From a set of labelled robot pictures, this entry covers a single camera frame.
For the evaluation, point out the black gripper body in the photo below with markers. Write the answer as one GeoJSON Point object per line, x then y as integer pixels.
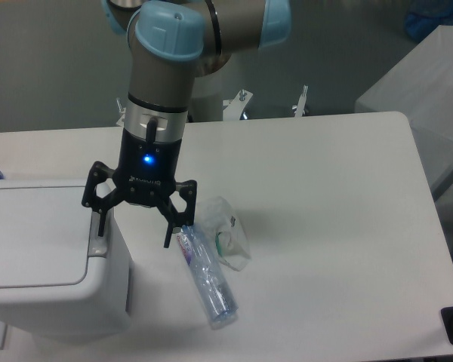
{"type": "Point", "coordinates": [145, 174]}

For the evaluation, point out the white push-button trash can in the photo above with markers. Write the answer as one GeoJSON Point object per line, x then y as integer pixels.
{"type": "Point", "coordinates": [60, 276]}

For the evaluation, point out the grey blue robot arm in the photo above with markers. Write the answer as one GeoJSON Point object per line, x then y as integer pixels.
{"type": "Point", "coordinates": [167, 41]}

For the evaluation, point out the crumpled clear plastic bag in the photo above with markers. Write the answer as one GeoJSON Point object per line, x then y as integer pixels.
{"type": "Point", "coordinates": [222, 227]}

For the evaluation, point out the clear plastic water bottle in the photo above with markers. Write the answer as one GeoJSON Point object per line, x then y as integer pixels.
{"type": "Point", "coordinates": [217, 298]}

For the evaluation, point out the white covered box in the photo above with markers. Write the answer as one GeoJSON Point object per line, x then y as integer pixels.
{"type": "Point", "coordinates": [420, 86]}

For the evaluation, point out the blue plastic bag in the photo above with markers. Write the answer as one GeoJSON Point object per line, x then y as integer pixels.
{"type": "Point", "coordinates": [423, 17]}

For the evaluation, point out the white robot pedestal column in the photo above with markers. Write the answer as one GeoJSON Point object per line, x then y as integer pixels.
{"type": "Point", "coordinates": [206, 103]}

